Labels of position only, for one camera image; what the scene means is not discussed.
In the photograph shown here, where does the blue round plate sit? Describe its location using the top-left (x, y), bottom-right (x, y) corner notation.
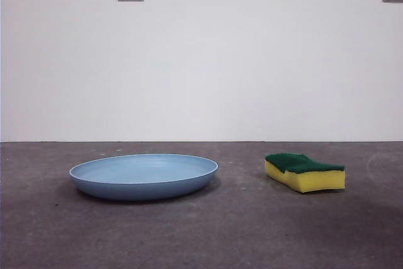
top-left (69, 153), bottom-right (219, 201)

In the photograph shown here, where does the yellow sponge green scouring pad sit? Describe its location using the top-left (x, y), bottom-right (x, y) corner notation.
top-left (264, 152), bottom-right (346, 194)

